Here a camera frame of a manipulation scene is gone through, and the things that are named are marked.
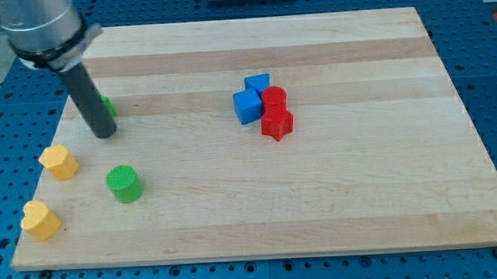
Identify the green star block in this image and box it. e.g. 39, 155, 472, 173
101, 95, 116, 116

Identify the wooden board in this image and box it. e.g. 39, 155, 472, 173
12, 7, 497, 271

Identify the green cylinder block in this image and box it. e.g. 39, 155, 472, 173
106, 165, 144, 204

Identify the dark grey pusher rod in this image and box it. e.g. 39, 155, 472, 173
58, 63, 117, 139

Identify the red star block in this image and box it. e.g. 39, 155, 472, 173
261, 108, 294, 141

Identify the yellow hexagon block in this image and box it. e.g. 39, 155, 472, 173
39, 145, 79, 181

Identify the blue cube block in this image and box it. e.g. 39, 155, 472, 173
233, 89, 263, 124

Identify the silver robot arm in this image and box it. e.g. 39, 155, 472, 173
0, 0, 102, 72

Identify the red cylinder block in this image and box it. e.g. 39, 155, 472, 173
261, 86, 287, 113

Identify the blue triangle block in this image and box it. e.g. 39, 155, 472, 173
244, 73, 270, 95

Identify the yellow heart block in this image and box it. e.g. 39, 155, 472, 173
20, 200, 61, 241

